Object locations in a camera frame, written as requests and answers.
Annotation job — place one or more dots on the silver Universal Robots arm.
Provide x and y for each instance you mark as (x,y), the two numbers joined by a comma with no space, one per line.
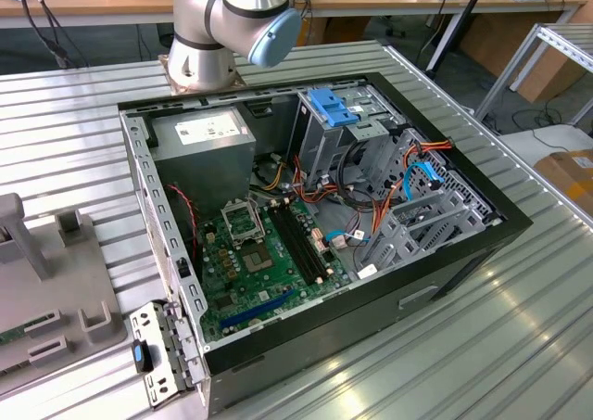
(199,63)

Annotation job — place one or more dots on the grey metal disk bay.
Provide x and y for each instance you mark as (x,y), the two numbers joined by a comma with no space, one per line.
(470,213)

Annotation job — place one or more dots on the black RAM slot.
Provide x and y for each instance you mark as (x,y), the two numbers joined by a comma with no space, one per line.
(291,234)
(303,234)

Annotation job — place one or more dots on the grey optical drive cage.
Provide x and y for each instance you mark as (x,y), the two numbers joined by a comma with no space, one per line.
(324,151)

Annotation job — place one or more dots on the CPU socket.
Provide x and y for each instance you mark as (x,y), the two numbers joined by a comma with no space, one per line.
(257,258)

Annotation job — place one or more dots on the blue plastic drive latch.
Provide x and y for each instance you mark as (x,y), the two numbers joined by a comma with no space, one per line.
(331,107)

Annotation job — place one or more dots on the grey power supply unit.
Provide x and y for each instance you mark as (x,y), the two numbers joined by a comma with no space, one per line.
(204,169)

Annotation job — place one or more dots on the green motherboard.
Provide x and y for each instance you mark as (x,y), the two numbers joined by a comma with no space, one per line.
(231,271)

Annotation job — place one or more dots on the white paper label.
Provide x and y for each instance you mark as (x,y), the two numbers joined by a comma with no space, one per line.
(367,271)

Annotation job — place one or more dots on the blue expansion slot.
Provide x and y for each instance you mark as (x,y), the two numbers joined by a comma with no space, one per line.
(257,309)

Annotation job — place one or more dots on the black open PC case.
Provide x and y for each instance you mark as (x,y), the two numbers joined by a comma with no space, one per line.
(324,327)

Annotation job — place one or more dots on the wooden office desk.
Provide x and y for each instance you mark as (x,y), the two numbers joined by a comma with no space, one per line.
(92,3)
(361,2)

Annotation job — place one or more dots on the white table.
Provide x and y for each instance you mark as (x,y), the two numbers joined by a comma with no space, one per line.
(523,146)

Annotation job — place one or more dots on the grey parts rack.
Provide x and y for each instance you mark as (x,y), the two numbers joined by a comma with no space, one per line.
(55,276)

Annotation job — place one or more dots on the black tripod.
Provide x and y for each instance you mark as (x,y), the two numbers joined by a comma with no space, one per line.
(474,0)

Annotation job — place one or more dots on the green RAM stick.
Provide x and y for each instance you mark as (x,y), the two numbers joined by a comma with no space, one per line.
(11,334)

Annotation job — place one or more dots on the brown square base plate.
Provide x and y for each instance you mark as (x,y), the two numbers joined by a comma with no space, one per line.
(208,92)

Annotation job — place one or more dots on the metal expansion slot bracket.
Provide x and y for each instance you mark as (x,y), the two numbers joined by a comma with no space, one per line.
(148,318)

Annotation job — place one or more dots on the blue black bracket latch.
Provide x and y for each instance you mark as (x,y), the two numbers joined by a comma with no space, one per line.
(138,357)

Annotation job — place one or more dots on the metal shelf frame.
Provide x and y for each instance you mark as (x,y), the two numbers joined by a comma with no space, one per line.
(556,40)

